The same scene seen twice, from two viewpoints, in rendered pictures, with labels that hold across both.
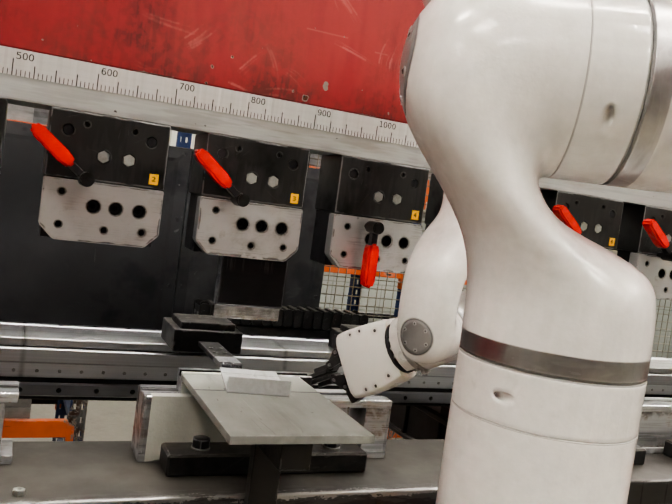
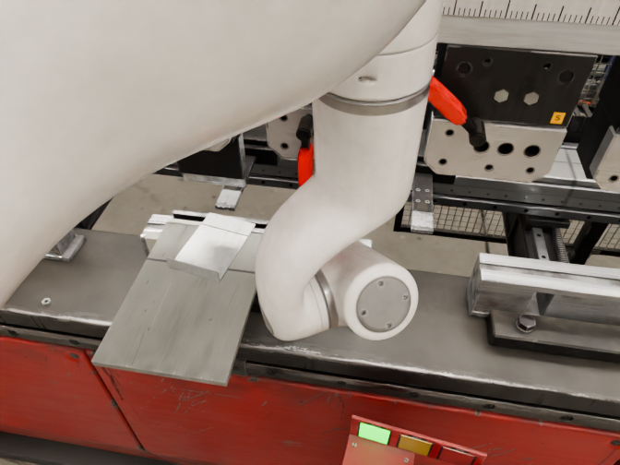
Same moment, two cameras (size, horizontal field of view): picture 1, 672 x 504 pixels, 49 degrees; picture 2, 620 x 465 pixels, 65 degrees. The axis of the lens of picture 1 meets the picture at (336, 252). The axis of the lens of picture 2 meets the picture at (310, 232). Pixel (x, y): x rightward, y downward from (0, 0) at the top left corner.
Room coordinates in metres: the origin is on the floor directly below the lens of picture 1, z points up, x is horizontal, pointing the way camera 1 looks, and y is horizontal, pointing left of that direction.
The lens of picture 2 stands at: (0.68, -0.33, 1.56)
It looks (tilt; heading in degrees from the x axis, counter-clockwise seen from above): 45 degrees down; 33
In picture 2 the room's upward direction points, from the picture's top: straight up
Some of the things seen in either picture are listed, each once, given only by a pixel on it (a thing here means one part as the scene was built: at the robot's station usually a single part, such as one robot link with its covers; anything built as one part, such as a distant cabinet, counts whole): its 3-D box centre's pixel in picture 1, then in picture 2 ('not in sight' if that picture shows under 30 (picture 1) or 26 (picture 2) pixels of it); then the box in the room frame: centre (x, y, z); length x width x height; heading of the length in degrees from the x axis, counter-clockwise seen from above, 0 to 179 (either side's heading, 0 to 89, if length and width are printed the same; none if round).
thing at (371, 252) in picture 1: (369, 253); (306, 153); (1.09, -0.05, 1.20); 0.04 x 0.02 x 0.10; 24
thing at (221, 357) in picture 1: (211, 341); (244, 159); (1.23, 0.19, 1.01); 0.26 x 0.12 x 0.05; 24
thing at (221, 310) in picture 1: (250, 287); (210, 159); (1.09, 0.12, 1.13); 0.10 x 0.02 x 0.10; 114
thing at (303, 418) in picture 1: (269, 405); (192, 292); (0.95, 0.06, 1.00); 0.26 x 0.18 x 0.01; 24
